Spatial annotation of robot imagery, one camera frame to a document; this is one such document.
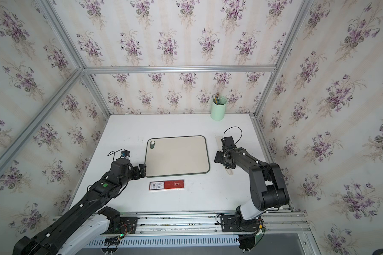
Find red rectangular box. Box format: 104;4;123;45
149;180;185;191

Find beige green-rimmed cutting board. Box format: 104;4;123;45
145;136;211;178

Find white ceramic knife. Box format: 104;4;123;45
216;136;234;175

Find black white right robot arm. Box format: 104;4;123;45
214;148;290;225

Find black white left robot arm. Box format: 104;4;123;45
13;158;147;255

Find green pencil cup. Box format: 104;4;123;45
211;96;227;121

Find pencils in cup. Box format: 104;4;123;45
213;93;222;105

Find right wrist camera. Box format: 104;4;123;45
221;137;237;153

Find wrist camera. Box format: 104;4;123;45
120;148;130;158
221;137;237;153

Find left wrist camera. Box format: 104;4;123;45
120;148;130;158

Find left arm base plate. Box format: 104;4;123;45
102;216;138;235

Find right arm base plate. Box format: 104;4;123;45
216;214;263;233

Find aluminium mounting rail frame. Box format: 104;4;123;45
38;210;323;255

